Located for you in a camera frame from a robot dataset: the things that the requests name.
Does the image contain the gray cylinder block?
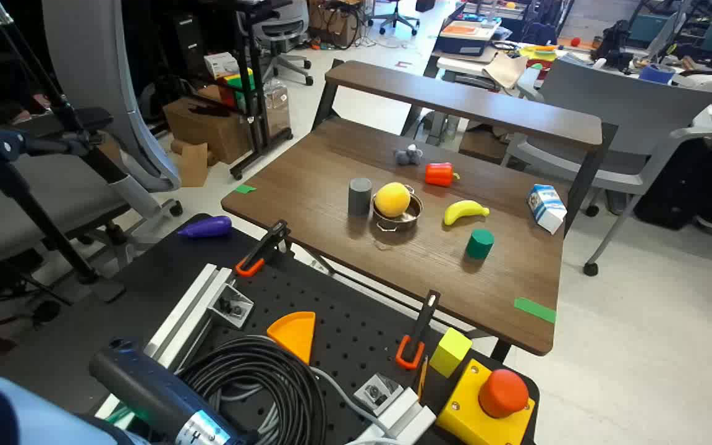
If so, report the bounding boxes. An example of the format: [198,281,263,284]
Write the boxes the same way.
[349,177,372,217]

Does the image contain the blue gray robot base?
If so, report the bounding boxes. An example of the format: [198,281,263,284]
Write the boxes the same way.
[0,343,242,445]

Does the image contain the orange quarter wedge block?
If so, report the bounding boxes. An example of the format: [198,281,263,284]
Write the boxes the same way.
[267,312,315,364]

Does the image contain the green cylinder block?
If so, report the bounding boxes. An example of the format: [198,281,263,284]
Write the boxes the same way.
[464,227,493,260]

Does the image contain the yellow green cube block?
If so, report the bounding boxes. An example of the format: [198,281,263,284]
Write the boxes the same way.
[430,328,472,379]

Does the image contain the small metal bowl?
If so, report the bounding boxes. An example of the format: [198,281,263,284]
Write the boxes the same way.
[372,198,419,234]

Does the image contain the yellow lemon toy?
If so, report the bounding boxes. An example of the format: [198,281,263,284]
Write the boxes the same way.
[372,183,410,217]

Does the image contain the orange black clamp left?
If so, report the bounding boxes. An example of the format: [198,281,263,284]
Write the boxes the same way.
[235,219,292,276]

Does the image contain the orange black clamp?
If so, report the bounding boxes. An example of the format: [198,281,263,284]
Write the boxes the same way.
[235,219,292,276]
[393,288,441,373]

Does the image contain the gray toy grapes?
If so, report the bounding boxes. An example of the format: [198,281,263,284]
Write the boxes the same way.
[394,144,423,165]

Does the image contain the black perforated board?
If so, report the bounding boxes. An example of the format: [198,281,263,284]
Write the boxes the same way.
[0,216,541,445]

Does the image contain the yellow toy banana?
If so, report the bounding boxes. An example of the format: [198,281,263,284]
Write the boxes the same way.
[441,201,488,227]

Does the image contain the green tape strip left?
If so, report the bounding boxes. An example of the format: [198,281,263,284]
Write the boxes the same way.
[235,185,257,195]

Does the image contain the green tape strip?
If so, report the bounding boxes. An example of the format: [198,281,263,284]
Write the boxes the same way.
[235,185,257,195]
[513,296,556,323]

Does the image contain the orange black clamp right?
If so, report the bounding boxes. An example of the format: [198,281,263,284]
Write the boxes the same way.
[393,288,441,373]

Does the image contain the brown wooden shelf riser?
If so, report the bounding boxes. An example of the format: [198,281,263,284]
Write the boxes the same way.
[314,59,605,224]

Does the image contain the purple toy eggplant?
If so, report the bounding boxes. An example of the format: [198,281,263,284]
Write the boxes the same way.
[179,216,231,240]

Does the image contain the cardboard box on floor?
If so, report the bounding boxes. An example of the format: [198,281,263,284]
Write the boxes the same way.
[163,99,250,164]

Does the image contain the green tape strip right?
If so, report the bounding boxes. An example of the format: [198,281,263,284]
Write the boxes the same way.
[513,296,556,323]

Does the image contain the white blue milk carton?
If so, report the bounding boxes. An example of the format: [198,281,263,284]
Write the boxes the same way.
[528,183,566,234]

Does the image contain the yellow emergency stop button box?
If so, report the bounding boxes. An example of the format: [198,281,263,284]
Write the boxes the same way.
[435,359,537,445]

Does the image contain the gray office chair left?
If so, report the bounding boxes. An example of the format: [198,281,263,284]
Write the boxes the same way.
[0,107,184,327]

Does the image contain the gray office chair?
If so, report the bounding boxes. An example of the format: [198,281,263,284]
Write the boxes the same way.
[0,107,184,327]
[501,59,712,276]

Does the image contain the gray office chair right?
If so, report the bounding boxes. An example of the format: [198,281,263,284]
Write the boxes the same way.
[501,59,712,276]

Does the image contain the aluminum extrusion rail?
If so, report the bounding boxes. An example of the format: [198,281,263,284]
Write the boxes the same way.
[89,265,231,424]

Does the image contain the coiled black cable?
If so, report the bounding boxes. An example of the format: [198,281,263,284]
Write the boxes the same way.
[177,333,326,445]

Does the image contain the black camera tripod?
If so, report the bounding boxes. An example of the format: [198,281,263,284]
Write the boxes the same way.
[0,0,129,281]

